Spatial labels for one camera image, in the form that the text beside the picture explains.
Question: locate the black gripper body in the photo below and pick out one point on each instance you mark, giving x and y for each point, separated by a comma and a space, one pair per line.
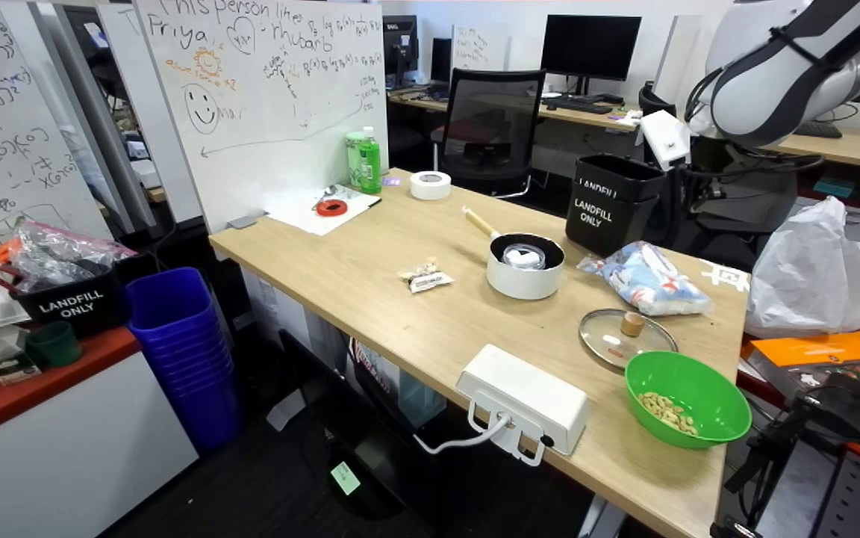
714, 154

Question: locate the blue plastic bag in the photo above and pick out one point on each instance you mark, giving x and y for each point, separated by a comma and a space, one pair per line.
643, 279

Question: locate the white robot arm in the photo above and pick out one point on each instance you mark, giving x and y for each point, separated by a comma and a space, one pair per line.
798, 78

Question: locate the black trash can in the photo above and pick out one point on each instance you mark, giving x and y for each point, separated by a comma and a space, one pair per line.
610, 209

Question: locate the white plastic bag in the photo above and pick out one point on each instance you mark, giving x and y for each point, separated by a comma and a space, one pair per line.
819, 269

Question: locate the crumpled clear plastic trash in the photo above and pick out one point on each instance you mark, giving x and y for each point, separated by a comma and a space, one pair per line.
53, 254

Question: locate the wooden background desk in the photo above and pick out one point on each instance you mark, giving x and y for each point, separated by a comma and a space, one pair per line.
850, 149

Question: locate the black monitor on stand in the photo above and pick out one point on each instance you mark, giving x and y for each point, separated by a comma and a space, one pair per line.
589, 46

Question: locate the glass lid with cork knob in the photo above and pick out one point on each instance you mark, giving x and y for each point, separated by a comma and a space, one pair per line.
610, 344

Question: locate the orange folder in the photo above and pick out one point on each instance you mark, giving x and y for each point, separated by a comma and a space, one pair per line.
828, 347

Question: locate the black mesh office chair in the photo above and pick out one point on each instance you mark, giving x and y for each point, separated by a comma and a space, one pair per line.
492, 123

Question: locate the green plastic bowl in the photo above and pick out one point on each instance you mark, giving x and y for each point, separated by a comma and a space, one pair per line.
701, 383

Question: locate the beige snack pieces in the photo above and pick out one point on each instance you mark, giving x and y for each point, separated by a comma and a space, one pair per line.
671, 412

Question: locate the white tape roll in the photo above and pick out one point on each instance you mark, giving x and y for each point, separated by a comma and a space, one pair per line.
431, 185

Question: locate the white power box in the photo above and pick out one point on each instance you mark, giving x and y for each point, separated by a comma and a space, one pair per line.
523, 396

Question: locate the small snack packet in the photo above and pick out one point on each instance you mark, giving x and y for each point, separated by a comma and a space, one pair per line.
431, 285
420, 269

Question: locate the green plastic bottle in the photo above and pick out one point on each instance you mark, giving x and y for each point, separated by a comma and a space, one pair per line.
364, 164

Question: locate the whiteboard with smiley drawing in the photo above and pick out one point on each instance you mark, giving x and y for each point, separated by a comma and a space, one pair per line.
269, 90

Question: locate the stacked blue bins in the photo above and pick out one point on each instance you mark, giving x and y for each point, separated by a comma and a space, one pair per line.
186, 347

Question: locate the dark storage shelf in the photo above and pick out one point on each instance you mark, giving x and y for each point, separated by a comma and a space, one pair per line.
119, 120

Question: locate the black landfill bin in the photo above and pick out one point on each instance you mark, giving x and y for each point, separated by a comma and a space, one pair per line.
72, 303

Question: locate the dark green cup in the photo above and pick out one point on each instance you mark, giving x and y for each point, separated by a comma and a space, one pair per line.
54, 344

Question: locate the whiteboard with dense writing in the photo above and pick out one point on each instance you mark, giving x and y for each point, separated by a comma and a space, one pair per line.
14, 130

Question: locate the white cabinet with red top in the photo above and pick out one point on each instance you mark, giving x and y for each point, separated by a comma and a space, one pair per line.
72, 457

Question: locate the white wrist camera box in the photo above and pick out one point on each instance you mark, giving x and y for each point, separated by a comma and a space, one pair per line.
664, 139

